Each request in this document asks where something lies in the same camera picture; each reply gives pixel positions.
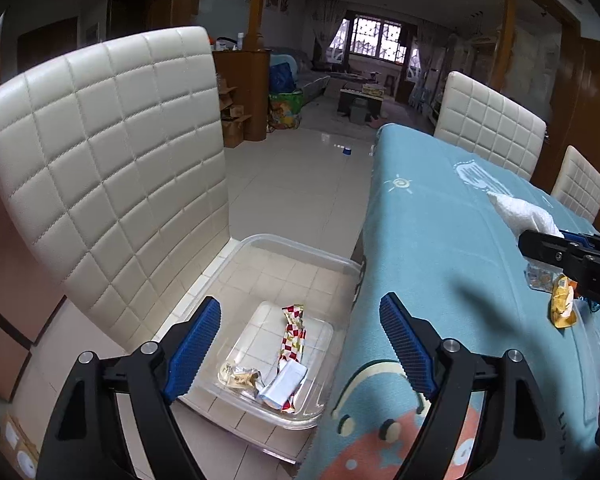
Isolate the pile of cardboard boxes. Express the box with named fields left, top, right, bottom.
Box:
left=219, top=84, right=254, bottom=149

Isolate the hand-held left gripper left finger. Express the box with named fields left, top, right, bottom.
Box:
left=35, top=296, right=222, bottom=480

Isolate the yellow snack wrapper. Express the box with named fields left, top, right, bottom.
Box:
left=549, top=275, right=580, bottom=330

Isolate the wooden pillar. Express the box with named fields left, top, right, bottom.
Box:
left=246, top=0, right=270, bottom=54
left=499, top=0, right=519, bottom=77

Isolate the large white quilted leather chair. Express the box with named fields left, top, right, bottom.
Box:
left=0, top=26, right=362, bottom=466

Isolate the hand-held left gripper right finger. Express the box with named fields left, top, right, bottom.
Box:
left=378, top=292, right=566, bottom=480

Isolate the barred window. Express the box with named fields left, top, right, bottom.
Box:
left=346, top=11, right=407, bottom=64

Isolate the red white checkered wrapper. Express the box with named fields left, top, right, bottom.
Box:
left=278, top=304, right=309, bottom=367

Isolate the cardboard box with white labels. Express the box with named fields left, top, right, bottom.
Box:
left=0, top=410, right=40, bottom=480

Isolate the light curtain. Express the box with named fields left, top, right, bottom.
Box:
left=309, top=0, right=349, bottom=67

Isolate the clear plastic bin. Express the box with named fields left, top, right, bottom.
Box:
left=179, top=233, right=365, bottom=431

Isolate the white quilted dining chair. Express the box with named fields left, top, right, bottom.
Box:
left=433, top=71, right=548, bottom=181

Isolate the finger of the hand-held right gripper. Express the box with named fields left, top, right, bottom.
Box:
left=560, top=230, right=600, bottom=253
left=518, top=229, right=583, bottom=281

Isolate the wooden cabinet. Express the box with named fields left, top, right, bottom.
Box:
left=212, top=47, right=274, bottom=144

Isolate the colourful printed bag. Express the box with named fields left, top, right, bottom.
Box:
left=268, top=90, right=304, bottom=131

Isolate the narrow white quilted chair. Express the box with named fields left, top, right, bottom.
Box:
left=550, top=145, right=600, bottom=224

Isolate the clear plastic packet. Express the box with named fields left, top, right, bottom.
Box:
left=525, top=259, right=561, bottom=292

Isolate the white paper packet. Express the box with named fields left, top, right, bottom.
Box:
left=256, top=360, right=309, bottom=412

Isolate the white tissue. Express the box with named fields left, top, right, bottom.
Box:
left=487, top=191, right=565, bottom=239

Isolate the grey sofa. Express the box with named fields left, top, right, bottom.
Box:
left=270, top=47, right=332, bottom=100

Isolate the blue bag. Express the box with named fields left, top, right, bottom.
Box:
left=269, top=62, right=296, bottom=94

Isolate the coffee table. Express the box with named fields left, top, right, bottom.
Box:
left=338, top=82, right=387, bottom=122

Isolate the crumpled foil wrapper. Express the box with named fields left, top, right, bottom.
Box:
left=219, top=361, right=264, bottom=394

